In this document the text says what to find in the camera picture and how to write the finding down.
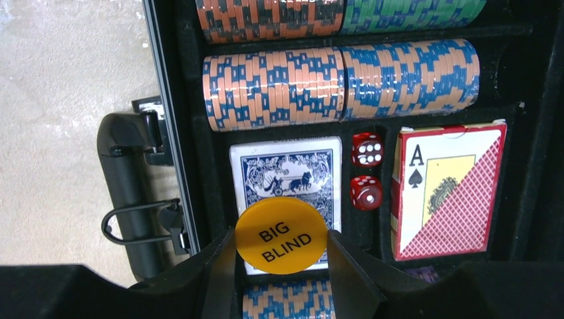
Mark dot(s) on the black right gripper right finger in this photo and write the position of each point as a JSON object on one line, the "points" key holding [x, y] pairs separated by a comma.
{"points": [[363, 286]]}

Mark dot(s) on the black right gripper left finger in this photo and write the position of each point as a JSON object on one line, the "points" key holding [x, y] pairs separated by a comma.
{"points": [[200, 287]]}

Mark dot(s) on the orange small blind button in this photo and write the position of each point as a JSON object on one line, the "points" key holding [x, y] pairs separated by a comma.
{"points": [[281, 235]]}

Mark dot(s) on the red die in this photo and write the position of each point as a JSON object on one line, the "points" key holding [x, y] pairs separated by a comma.
{"points": [[367, 149], [366, 192]]}

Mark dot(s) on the orange poker chip stack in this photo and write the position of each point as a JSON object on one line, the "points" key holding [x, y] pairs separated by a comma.
{"points": [[230, 21]]}

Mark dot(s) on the green poker chip stack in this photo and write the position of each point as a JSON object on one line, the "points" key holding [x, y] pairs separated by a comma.
{"points": [[384, 16]]}

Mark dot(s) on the black poker set case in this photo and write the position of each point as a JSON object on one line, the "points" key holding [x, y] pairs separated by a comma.
{"points": [[520, 46]]}

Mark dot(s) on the blue purple chip row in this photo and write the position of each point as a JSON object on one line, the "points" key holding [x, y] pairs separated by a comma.
{"points": [[302, 299]]}

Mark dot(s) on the red playing card deck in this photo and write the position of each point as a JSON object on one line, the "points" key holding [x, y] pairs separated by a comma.
{"points": [[444, 183]]}

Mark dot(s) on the blue playing card deck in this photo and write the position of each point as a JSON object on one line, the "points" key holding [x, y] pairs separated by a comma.
{"points": [[307, 169]]}

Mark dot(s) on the blue orange chip row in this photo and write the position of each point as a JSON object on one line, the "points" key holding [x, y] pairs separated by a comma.
{"points": [[331, 84]]}

